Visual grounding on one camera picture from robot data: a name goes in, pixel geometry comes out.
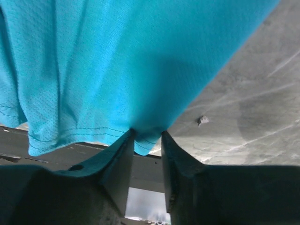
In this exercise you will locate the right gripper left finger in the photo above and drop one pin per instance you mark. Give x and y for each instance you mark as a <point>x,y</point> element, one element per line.
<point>110,170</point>

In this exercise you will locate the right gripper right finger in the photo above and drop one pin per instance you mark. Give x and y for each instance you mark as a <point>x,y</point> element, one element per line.
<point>186,180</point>

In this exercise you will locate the teal t-shirt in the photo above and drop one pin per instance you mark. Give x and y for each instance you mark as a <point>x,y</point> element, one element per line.
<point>90,70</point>

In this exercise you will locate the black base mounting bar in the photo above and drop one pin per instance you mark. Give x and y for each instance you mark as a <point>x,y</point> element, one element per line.
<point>146,170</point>

